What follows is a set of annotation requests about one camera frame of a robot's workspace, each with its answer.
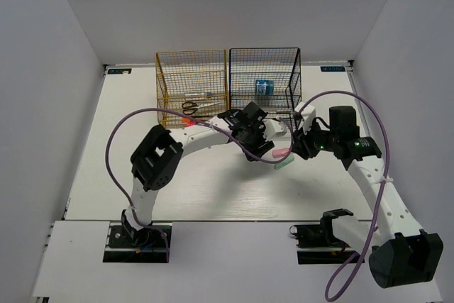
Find dark table label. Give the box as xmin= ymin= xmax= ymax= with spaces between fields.
xmin=106 ymin=68 xmax=132 ymax=75
xmin=320 ymin=65 xmax=345 ymax=72

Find pink translucent highlighter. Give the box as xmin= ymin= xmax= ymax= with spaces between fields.
xmin=272 ymin=148 xmax=289 ymax=159

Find clear spray bottle blue cap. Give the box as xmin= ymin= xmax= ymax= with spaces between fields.
xmin=184 ymin=92 xmax=216 ymax=98

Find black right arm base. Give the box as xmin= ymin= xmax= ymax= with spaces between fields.
xmin=289 ymin=222 xmax=359 ymax=265

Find blue tape box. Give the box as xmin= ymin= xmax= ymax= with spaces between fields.
xmin=255 ymin=79 xmax=275 ymax=96

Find dark right table label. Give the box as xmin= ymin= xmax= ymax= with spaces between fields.
xmin=320 ymin=65 xmax=345 ymax=72

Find black wire basket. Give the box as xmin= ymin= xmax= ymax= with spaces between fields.
xmin=228 ymin=48 xmax=301 ymax=130

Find green translucent highlighter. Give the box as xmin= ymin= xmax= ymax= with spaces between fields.
xmin=274 ymin=155 xmax=295 ymax=170

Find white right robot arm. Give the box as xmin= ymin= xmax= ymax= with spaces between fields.
xmin=292 ymin=103 xmax=443 ymax=288

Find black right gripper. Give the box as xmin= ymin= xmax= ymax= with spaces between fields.
xmin=289 ymin=116 xmax=339 ymax=160

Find black handled scissors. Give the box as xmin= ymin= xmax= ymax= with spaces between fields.
xmin=181 ymin=101 xmax=220 ymax=116

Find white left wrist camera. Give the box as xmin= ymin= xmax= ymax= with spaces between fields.
xmin=263 ymin=119 xmax=287 ymax=141

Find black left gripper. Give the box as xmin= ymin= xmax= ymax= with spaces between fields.
xmin=240 ymin=121 xmax=275 ymax=162

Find gold wire basket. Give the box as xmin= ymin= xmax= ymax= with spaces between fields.
xmin=155 ymin=49 xmax=230 ymax=128

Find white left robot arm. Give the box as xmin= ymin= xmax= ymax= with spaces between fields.
xmin=121 ymin=102 xmax=287 ymax=246

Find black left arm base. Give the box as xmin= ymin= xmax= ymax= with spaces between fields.
xmin=103 ymin=224 xmax=167 ymax=264

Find dark left table label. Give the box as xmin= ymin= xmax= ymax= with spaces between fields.
xmin=106 ymin=68 xmax=132 ymax=75

